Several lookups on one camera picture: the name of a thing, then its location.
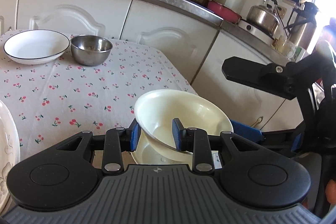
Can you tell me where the cream bowl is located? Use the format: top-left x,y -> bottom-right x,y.
131,132 -> 192,167
134,89 -> 234,164

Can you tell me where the stainless steel bowl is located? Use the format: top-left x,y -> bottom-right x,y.
70,35 -> 113,67

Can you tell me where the white plate with floral print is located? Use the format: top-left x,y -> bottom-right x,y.
0,101 -> 20,213

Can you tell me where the white plate with blue rim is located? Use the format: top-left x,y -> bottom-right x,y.
3,30 -> 70,65

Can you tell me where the person's right hand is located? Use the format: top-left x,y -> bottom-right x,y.
325,180 -> 336,205

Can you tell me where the white corner cabinet door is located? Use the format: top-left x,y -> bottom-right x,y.
192,31 -> 303,131

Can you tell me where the dark thermos flask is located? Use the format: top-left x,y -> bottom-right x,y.
285,2 -> 318,50

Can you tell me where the steel kettle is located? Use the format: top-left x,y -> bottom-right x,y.
246,0 -> 280,36

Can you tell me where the induction cooker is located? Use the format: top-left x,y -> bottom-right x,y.
238,19 -> 274,46

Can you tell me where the cherry print tablecloth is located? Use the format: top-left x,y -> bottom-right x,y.
1,40 -> 193,159

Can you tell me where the white cabinet door right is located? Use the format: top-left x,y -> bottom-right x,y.
121,0 -> 218,82

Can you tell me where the red basin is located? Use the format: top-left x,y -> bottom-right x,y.
207,1 -> 241,24

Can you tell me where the white cabinet door middle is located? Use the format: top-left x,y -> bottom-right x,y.
17,0 -> 132,39

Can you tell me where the white cabinet door left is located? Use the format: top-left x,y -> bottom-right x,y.
0,0 -> 18,35

